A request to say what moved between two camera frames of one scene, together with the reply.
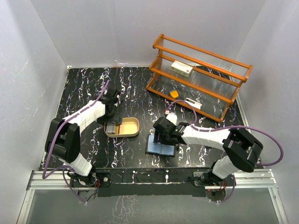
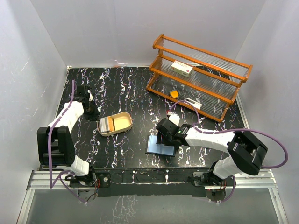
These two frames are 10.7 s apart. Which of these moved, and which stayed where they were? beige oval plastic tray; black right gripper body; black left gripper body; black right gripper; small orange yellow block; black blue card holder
Moved: black left gripper body; beige oval plastic tray
Stayed: black blue card holder; black right gripper; black right gripper body; small orange yellow block
